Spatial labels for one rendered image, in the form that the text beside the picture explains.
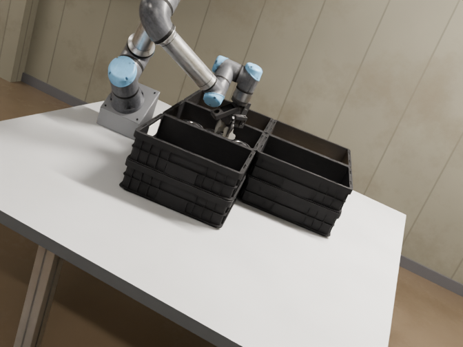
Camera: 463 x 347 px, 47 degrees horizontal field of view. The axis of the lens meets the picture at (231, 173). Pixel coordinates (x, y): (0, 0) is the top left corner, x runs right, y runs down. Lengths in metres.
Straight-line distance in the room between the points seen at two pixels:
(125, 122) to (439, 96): 2.21
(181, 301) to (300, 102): 2.65
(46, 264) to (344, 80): 2.68
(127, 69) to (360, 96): 2.02
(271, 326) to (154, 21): 1.08
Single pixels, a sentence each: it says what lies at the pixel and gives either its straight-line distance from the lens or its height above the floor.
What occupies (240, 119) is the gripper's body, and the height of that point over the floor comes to 0.97.
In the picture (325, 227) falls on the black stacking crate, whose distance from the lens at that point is 2.13.
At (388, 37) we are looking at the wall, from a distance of 3.79.
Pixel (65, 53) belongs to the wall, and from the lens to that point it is 4.75.
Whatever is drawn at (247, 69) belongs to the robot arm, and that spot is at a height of 1.18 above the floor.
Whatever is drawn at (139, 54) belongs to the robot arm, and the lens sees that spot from 2.28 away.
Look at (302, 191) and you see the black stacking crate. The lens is 2.08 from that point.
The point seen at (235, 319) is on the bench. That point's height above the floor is 0.70.
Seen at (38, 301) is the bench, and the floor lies 0.44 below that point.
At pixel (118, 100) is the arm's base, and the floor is 0.85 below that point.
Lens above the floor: 1.54
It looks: 21 degrees down
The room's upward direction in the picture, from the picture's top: 21 degrees clockwise
